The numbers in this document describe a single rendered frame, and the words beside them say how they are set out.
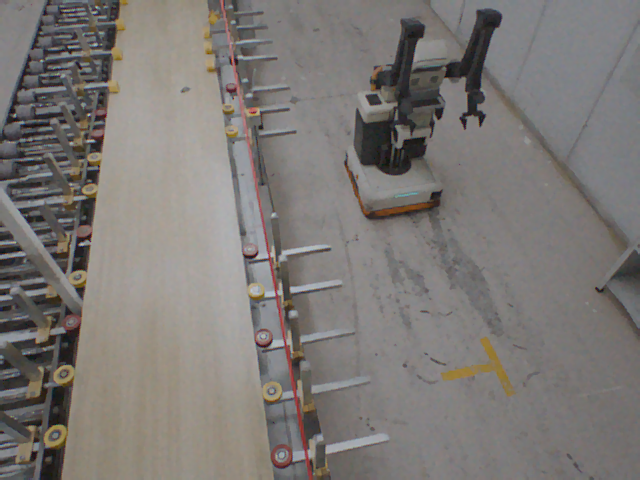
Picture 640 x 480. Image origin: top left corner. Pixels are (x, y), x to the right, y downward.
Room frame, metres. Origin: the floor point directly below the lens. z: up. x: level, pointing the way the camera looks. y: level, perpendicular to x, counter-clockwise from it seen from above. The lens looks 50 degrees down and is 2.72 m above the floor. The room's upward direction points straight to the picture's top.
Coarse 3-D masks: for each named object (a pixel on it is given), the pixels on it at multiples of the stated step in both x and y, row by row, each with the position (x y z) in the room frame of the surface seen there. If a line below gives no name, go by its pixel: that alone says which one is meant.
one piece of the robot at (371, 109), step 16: (368, 96) 2.98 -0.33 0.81; (368, 112) 2.82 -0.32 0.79; (384, 112) 2.85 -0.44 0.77; (432, 112) 2.93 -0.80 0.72; (368, 128) 2.82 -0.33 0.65; (384, 128) 2.85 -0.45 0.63; (368, 144) 2.82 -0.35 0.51; (384, 144) 2.85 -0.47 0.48; (368, 160) 2.83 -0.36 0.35; (384, 160) 2.79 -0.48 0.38; (400, 160) 2.83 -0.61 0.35
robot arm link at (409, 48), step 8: (408, 40) 2.34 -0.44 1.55; (416, 40) 2.35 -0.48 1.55; (408, 48) 2.34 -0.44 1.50; (408, 56) 2.35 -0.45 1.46; (408, 64) 2.35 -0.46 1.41; (400, 72) 2.39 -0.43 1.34; (408, 72) 2.35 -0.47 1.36; (400, 80) 2.37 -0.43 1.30; (408, 80) 2.36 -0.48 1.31; (400, 88) 2.35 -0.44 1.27; (408, 88) 2.36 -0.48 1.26; (400, 96) 2.36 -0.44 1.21; (408, 96) 2.37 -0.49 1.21
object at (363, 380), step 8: (368, 376) 0.84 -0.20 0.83; (328, 384) 0.81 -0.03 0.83; (336, 384) 0.81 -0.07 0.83; (344, 384) 0.81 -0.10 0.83; (352, 384) 0.81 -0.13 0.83; (360, 384) 0.81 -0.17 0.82; (288, 392) 0.77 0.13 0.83; (312, 392) 0.77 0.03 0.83; (320, 392) 0.78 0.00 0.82; (328, 392) 0.78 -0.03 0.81; (280, 400) 0.74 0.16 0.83; (288, 400) 0.74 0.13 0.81
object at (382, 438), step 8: (352, 440) 0.57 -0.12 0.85; (360, 440) 0.58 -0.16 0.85; (368, 440) 0.58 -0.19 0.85; (376, 440) 0.58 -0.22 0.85; (384, 440) 0.58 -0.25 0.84; (328, 448) 0.54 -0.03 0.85; (336, 448) 0.54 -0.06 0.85; (344, 448) 0.55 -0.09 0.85; (352, 448) 0.55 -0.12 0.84; (360, 448) 0.55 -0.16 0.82; (296, 456) 0.52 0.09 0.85; (304, 456) 0.52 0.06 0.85
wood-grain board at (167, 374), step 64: (128, 0) 4.32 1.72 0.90; (192, 0) 4.33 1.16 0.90; (128, 64) 3.24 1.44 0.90; (192, 64) 3.25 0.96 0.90; (128, 128) 2.47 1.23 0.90; (192, 128) 2.47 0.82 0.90; (128, 192) 1.88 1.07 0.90; (192, 192) 1.89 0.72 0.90; (128, 256) 1.43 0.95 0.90; (192, 256) 1.43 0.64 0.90; (128, 320) 1.07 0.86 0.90; (192, 320) 1.07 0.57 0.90; (128, 384) 0.77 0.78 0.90; (192, 384) 0.77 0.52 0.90; (256, 384) 0.78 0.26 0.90; (128, 448) 0.52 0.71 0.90; (192, 448) 0.53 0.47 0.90; (256, 448) 0.53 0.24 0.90
